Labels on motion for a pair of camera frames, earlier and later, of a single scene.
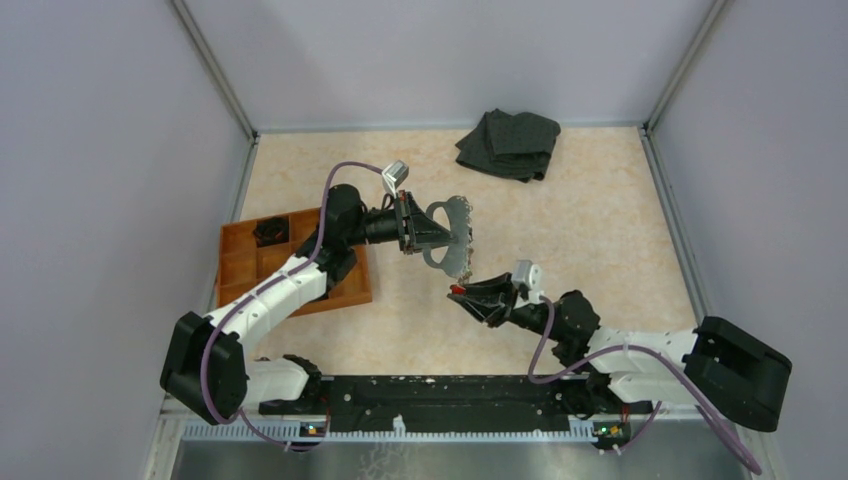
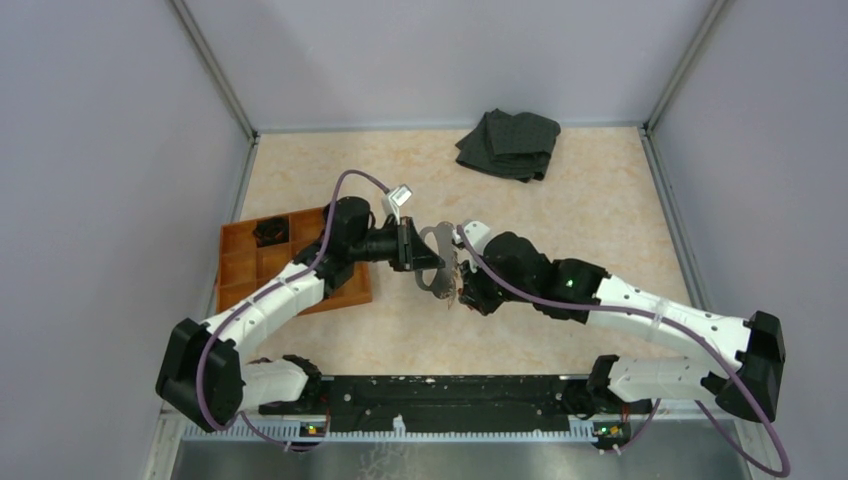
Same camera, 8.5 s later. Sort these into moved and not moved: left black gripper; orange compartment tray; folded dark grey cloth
Moved: left black gripper
Not moved: orange compartment tray; folded dark grey cloth
